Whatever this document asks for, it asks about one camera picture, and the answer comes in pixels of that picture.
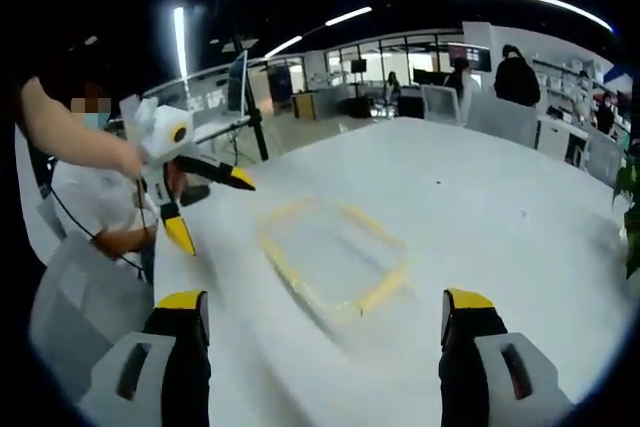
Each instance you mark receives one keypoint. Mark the clear plastic container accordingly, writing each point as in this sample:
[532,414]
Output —
[350,267]

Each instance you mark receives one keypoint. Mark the wall screen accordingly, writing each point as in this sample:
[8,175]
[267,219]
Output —
[470,57]

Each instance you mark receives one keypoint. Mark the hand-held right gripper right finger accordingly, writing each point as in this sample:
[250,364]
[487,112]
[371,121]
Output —
[470,377]

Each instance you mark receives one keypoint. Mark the green potted plant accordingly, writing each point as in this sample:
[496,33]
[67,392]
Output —
[630,207]

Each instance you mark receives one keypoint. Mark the clear bag with yellow edge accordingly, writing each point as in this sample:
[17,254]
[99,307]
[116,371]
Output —
[330,247]

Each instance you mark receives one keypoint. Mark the wooden cabinet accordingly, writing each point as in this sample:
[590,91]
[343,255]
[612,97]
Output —
[310,106]

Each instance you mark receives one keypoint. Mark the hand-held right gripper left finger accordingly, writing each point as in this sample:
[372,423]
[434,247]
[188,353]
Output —
[185,372]

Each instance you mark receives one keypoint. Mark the white office chair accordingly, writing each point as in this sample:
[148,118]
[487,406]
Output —
[502,122]
[440,104]
[605,157]

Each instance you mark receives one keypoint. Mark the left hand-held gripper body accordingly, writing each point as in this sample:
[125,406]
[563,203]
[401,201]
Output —
[160,134]

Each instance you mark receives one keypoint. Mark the monitor on tripod stand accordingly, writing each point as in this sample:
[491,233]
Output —
[239,82]

